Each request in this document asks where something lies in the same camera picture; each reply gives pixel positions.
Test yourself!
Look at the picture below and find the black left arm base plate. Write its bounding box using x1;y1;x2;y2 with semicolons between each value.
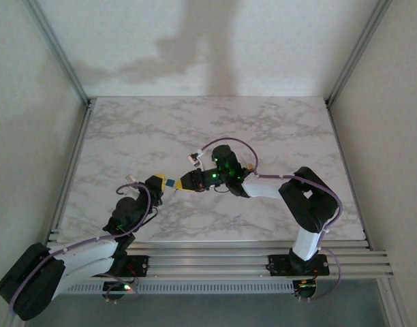
125;255;150;278

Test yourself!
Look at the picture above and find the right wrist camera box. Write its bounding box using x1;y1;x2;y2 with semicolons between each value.
187;151;205;168

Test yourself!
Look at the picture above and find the aluminium corner post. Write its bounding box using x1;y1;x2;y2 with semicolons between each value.
22;0;94;107
325;0;394;107

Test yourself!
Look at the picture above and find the wide grooved aluminium rail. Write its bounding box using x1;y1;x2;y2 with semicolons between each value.
46;240;395;282

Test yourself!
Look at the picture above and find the grey slotted cable duct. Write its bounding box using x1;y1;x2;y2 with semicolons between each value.
63;281;295;295

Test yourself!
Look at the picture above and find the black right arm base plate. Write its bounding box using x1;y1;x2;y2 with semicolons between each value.
268;253;330;278

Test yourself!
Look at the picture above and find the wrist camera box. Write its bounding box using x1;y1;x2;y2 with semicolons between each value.
187;151;205;168
124;173;143;193

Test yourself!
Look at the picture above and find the aluminium lower frame leg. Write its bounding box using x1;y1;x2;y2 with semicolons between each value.
378;277;412;327

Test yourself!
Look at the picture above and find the narrow aluminium side rail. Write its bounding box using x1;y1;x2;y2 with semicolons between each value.
46;102;94;247
326;103;371;248

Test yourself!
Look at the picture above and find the black round controller board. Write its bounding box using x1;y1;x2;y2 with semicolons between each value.
292;279;319;302
102;281;138;304

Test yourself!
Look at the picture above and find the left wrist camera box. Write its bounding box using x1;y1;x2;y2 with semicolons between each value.
124;173;143;193

